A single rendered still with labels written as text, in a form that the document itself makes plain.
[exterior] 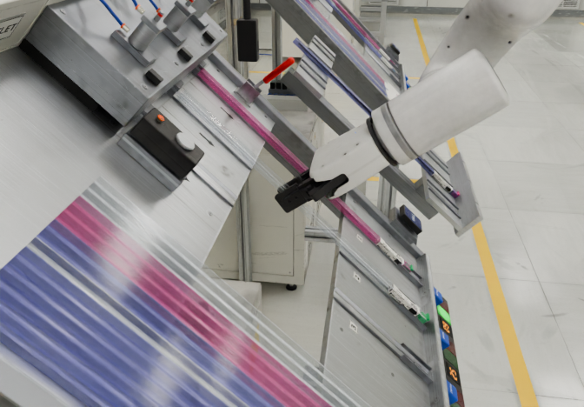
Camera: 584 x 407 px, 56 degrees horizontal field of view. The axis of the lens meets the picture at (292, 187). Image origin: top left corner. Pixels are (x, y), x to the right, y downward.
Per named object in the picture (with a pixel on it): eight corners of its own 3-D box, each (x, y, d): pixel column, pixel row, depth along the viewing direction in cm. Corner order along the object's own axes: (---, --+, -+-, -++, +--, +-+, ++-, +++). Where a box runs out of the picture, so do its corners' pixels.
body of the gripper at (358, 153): (374, 103, 78) (310, 143, 82) (374, 128, 69) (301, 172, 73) (403, 144, 80) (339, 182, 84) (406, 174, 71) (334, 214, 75)
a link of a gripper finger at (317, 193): (358, 156, 74) (335, 160, 79) (322, 194, 71) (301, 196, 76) (363, 163, 74) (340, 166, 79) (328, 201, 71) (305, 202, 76)
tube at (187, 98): (421, 318, 88) (428, 315, 87) (422, 324, 87) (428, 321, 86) (181, 94, 77) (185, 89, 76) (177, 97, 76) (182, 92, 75)
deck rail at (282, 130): (400, 270, 108) (424, 253, 106) (400, 276, 107) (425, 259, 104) (116, 1, 93) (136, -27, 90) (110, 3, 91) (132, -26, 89)
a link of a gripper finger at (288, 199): (311, 172, 78) (274, 195, 80) (308, 182, 75) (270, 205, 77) (324, 190, 79) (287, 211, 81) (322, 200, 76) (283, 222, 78)
